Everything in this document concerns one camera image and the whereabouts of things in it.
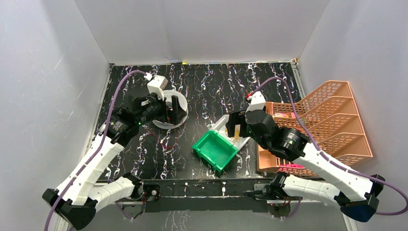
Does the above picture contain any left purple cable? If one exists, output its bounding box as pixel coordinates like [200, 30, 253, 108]
[44, 70, 148, 231]

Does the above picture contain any orange desk organizer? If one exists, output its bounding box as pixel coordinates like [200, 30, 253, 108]
[257, 80, 373, 177]

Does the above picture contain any white plastic bin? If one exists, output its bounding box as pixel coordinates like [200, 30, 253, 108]
[209, 115, 250, 150]

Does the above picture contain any red wire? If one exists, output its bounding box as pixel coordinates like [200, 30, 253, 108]
[145, 125, 179, 151]

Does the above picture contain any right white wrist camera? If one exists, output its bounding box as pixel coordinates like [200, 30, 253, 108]
[246, 91, 266, 112]

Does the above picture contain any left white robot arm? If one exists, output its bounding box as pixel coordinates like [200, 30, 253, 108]
[42, 90, 188, 230]

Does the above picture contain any white filament spool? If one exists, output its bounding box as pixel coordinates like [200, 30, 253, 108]
[153, 90, 188, 129]

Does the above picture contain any pink item in organizer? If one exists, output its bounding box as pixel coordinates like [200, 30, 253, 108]
[280, 164, 304, 168]

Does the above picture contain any green plastic bin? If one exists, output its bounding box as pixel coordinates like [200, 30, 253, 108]
[192, 130, 239, 172]

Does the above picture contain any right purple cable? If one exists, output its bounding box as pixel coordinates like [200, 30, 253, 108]
[252, 76, 408, 216]

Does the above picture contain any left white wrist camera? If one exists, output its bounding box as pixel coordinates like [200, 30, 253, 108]
[147, 75, 168, 98]

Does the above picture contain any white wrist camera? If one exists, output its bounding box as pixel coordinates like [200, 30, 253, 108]
[246, 91, 266, 112]
[147, 75, 168, 98]

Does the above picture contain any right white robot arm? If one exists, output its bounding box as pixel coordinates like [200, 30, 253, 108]
[226, 109, 383, 222]

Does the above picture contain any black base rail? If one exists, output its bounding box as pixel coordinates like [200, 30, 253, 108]
[95, 179, 304, 214]

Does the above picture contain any purple cable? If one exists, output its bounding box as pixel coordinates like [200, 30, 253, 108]
[44, 70, 148, 231]
[252, 76, 408, 216]

